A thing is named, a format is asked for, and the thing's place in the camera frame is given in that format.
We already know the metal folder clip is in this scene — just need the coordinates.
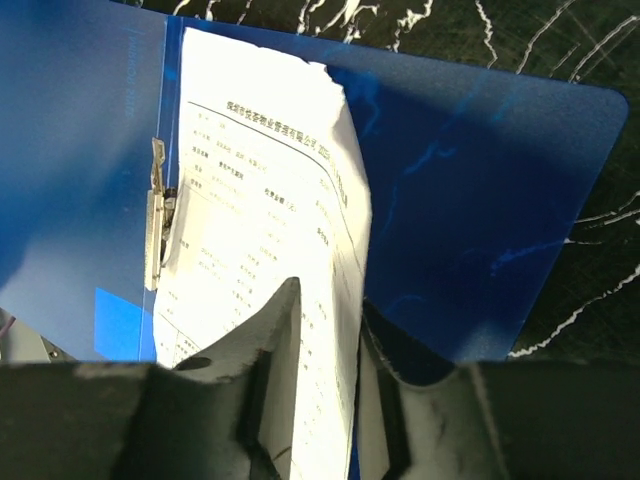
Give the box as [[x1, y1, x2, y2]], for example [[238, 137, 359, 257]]
[[144, 137, 177, 291]]

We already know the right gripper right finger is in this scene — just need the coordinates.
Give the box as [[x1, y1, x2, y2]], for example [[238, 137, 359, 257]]
[[357, 303, 639, 479]]

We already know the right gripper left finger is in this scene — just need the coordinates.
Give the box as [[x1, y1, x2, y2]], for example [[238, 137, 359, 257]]
[[1, 278, 301, 479]]

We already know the white paper files stack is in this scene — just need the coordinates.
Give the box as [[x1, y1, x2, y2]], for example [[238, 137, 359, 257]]
[[153, 28, 372, 479]]

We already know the blue plastic folder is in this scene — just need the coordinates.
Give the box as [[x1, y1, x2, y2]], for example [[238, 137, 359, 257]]
[[0, 0, 630, 480]]

